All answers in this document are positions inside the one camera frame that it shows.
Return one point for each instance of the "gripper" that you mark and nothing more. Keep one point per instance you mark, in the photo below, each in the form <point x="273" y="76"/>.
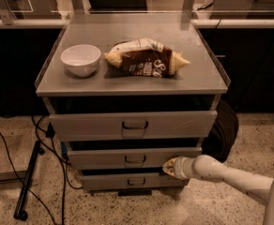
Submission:
<point x="180" y="167"/>

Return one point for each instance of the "grey drawer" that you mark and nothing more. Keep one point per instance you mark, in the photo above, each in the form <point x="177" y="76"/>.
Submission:
<point x="128" y="158"/>
<point x="130" y="181"/>
<point x="132" y="125"/>

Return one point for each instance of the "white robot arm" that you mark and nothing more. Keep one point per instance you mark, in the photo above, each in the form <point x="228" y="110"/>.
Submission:
<point x="204" y="167"/>

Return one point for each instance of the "grey bottom drawer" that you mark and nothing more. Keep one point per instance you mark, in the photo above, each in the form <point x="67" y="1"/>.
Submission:
<point x="130" y="181"/>

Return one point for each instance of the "grey metal drawer cabinet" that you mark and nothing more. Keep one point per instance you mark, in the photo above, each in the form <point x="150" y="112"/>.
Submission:
<point x="127" y="92"/>

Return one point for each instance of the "grey top drawer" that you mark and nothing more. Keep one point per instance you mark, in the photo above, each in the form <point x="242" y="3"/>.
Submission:
<point x="132" y="125"/>

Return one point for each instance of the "black backpack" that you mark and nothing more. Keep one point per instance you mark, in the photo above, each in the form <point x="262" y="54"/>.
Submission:
<point x="222" y="136"/>

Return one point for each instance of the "brown chip bag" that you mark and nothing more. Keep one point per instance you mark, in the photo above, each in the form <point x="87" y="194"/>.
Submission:
<point x="145" y="57"/>

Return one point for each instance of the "white ceramic bowl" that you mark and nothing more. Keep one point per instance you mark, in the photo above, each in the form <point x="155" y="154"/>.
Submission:
<point x="81" y="60"/>

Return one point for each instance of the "black stand leg with wheel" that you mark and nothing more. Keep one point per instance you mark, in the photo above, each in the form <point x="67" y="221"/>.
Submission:
<point x="20" y="213"/>

